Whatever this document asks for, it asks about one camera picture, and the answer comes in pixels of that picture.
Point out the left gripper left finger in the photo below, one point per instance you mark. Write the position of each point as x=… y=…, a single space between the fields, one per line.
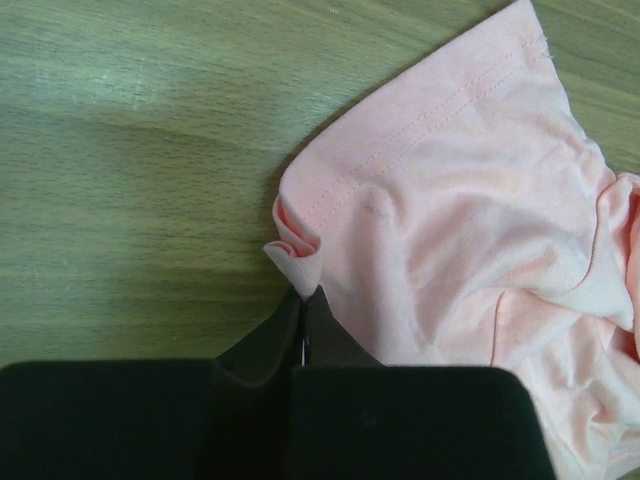
x=153 y=419

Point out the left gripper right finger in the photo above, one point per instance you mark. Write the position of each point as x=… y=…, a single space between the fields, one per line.
x=354 y=418

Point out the pink polo shirt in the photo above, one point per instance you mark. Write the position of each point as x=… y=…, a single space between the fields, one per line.
x=460 y=215

